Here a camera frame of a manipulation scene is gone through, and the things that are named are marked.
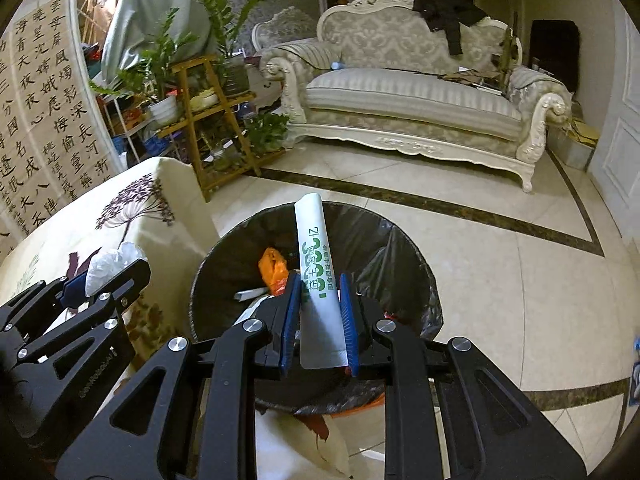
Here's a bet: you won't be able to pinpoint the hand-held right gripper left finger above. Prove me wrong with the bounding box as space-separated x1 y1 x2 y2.
55 280 303 480

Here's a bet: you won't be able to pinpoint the round bin with black liner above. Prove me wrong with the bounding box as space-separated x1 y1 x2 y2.
189 201 445 416

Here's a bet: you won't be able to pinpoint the cream ornate armchair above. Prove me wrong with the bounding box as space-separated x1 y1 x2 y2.
250 6 323 61

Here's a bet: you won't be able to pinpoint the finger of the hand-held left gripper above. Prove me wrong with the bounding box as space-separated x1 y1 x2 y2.
0 276 88 341
10 259 152 441

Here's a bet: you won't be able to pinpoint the tall green potted plant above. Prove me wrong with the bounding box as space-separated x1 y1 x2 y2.
192 0 266 96

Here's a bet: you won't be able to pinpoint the small low green plant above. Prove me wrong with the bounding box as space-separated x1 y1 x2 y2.
247 112 291 153

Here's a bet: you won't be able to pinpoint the white metal shelf rack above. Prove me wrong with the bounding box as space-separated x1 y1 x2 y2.
100 95 146 171

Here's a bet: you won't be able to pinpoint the calligraphy wall hanging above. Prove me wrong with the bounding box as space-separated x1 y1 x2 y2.
0 0 126 261

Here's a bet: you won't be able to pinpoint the cream ornate sofa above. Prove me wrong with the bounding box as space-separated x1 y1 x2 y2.
262 0 573 193

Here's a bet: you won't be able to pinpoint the white panelled door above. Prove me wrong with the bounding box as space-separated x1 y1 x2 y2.
587 10 640 241

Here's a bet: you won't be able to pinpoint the green plant in white pot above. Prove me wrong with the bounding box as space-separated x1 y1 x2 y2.
90 10 196 126

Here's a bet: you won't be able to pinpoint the grey hanging cloth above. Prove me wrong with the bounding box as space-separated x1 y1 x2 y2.
102 0 201 86

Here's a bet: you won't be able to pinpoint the orange plastic bag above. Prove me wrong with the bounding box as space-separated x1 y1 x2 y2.
257 247 291 296

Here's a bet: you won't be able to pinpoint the wooden plant stand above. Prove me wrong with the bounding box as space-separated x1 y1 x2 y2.
155 55 261 201

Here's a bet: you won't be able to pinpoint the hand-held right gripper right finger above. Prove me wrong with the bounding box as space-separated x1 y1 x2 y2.
337 272 586 480

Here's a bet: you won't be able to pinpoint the black jacket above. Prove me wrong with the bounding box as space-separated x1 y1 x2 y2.
412 0 493 56

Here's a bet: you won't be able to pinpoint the yellow bowl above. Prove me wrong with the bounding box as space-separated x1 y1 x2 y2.
191 88 218 111

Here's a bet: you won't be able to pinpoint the brown cardboard pieces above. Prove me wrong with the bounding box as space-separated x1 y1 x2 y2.
440 67 506 91

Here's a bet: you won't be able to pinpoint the white tube with green print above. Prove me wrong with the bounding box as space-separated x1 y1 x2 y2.
292 191 348 371

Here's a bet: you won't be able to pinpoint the white knotted plastic bag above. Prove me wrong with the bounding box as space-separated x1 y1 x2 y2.
85 241 149 297

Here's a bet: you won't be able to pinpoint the floral tablecloth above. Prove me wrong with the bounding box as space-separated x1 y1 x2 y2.
0 157 351 480

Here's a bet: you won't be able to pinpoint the cardboard box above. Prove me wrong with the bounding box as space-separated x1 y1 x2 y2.
557 120 601 171

